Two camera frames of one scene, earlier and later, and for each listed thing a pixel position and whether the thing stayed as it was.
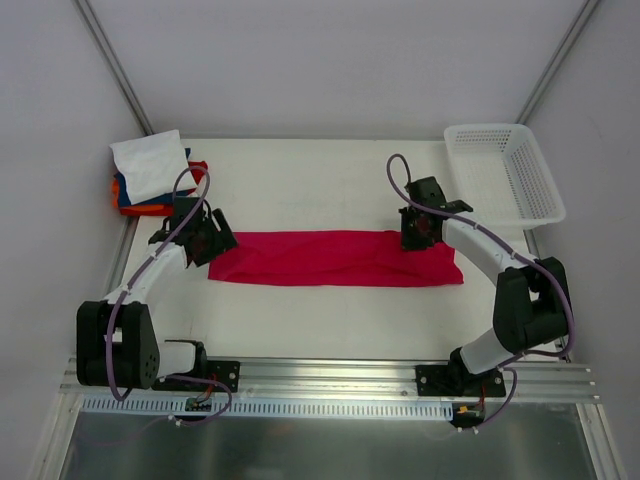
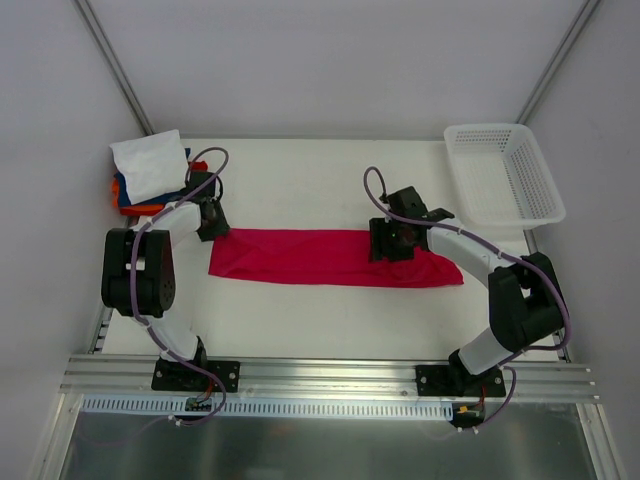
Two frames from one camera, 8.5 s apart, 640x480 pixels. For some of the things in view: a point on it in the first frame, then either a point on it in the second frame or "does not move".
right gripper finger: x=406 y=223 → x=381 y=233
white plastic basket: x=499 y=172 does not move
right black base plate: x=456 y=380 does not move
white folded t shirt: x=148 y=164 does not move
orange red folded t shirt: x=150 y=209 does not move
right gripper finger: x=411 y=244 → x=393 y=253
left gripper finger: x=206 y=257 → x=209 y=234
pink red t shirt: x=332 y=258 does not move
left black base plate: x=226 y=371 does not move
